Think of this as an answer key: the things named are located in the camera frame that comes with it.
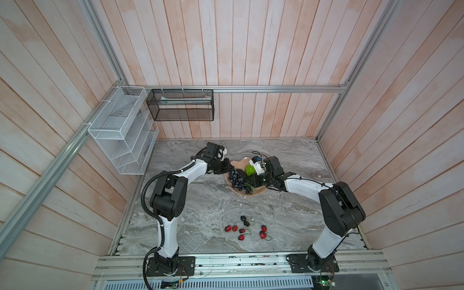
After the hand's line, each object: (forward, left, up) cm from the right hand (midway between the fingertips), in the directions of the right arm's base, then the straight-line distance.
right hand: (247, 178), depth 93 cm
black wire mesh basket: (+38, +38, +19) cm, 57 cm away
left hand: (+4, +7, +1) cm, 8 cm away
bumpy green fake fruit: (+5, -2, +1) cm, 5 cm away
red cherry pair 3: (-25, -7, -7) cm, 27 cm away
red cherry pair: (-23, +9, -6) cm, 26 cm away
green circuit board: (-43, -29, -8) cm, 53 cm away
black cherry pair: (-21, +1, -6) cm, 22 cm away
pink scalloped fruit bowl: (+12, +2, -3) cm, 12 cm away
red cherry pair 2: (-27, +3, -6) cm, 28 cm away
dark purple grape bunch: (-3, +5, +1) cm, 5 cm away
